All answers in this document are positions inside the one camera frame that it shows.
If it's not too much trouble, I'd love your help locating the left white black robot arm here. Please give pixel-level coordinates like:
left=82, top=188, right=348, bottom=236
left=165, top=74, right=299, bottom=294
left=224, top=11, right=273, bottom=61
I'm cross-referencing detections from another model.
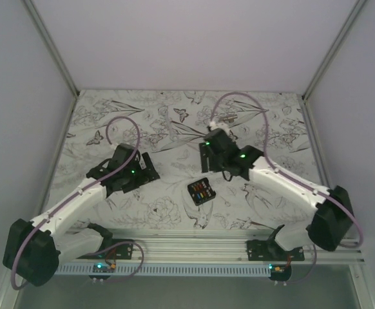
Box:
left=3, top=144, right=160, bottom=286

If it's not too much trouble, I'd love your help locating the small metal socket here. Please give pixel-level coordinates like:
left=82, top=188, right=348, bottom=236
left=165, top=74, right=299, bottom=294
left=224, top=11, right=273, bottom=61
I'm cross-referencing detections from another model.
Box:
left=224, top=115, right=237, bottom=123

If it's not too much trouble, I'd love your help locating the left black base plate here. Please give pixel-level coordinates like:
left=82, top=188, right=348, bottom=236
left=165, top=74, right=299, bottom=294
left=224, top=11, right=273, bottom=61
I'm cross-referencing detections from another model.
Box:
left=79, top=238, right=134, bottom=260

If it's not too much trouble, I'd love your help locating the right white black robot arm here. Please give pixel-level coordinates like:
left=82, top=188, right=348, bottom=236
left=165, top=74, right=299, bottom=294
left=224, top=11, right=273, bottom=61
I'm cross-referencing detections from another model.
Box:
left=204, top=128, right=354, bottom=261

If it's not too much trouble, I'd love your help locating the floral patterned mat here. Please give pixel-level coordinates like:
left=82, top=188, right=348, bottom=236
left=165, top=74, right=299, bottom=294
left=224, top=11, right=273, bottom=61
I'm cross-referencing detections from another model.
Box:
left=46, top=90, right=320, bottom=230

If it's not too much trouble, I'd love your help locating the black fuse box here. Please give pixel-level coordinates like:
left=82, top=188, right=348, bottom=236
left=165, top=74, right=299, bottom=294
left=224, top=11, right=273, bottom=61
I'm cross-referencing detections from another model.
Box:
left=187, top=178, right=216, bottom=206

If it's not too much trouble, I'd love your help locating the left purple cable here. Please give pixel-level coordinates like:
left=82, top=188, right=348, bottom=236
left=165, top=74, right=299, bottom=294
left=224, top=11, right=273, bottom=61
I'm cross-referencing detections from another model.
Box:
left=10, top=117, right=142, bottom=290

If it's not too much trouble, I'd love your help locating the white slotted cable duct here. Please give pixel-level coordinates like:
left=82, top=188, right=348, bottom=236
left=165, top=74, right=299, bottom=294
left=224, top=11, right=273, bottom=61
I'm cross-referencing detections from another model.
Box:
left=56, top=262, right=270, bottom=277

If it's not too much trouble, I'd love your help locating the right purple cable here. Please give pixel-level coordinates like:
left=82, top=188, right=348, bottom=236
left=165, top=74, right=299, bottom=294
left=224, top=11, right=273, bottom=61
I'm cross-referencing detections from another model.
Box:
left=210, top=92, right=365, bottom=285

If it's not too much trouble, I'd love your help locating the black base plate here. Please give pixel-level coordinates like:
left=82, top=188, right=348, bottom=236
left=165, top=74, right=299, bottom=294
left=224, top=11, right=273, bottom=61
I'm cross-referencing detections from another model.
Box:
left=79, top=238, right=134, bottom=260
left=245, top=239, right=305, bottom=262

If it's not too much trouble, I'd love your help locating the aluminium rail frame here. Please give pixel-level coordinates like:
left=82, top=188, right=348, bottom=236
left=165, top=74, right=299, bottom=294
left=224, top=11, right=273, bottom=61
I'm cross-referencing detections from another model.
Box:
left=12, top=225, right=367, bottom=265

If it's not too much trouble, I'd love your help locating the small circuit board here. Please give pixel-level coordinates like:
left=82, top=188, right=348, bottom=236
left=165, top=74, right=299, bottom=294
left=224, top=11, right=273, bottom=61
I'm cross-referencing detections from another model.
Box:
left=89, top=263, right=115, bottom=283
left=269, top=264, right=293, bottom=286

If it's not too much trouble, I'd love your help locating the right small circuit board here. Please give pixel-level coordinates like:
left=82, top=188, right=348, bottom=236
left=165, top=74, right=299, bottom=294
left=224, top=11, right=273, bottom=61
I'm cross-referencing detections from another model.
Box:
left=269, top=264, right=293, bottom=286

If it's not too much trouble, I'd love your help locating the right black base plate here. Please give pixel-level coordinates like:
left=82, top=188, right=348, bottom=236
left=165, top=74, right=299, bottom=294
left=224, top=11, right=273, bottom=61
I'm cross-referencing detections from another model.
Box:
left=245, top=239, right=305, bottom=262

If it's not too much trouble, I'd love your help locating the left small circuit board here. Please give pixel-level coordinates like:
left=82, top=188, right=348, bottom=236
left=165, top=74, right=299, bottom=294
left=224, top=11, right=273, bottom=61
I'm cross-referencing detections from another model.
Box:
left=89, top=263, right=115, bottom=283

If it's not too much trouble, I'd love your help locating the purple cable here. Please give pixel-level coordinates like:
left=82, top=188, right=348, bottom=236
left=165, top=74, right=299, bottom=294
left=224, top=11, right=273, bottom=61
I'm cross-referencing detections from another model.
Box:
left=210, top=92, right=365, bottom=285
left=10, top=117, right=142, bottom=290

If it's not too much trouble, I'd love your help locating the white plastic tool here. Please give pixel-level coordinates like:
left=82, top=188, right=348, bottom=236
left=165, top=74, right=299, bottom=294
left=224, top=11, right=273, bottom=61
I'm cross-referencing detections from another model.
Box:
left=222, top=128, right=236, bottom=141

